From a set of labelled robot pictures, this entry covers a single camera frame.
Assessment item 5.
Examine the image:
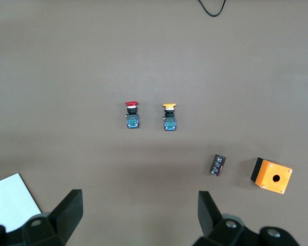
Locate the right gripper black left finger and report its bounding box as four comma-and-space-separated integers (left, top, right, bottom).
22, 189, 83, 246

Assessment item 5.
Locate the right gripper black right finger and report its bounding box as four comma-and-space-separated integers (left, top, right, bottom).
194, 191, 260, 246

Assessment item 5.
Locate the yellow mushroom push button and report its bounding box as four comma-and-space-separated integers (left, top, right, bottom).
162, 102, 178, 132

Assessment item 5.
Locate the red mushroom push button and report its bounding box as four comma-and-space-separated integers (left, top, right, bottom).
124, 100, 140, 130

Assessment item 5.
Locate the orange button enclosure box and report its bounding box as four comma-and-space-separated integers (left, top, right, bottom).
250, 157, 293, 196

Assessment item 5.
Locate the black looped cable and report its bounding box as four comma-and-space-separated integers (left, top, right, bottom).
196, 0, 227, 17

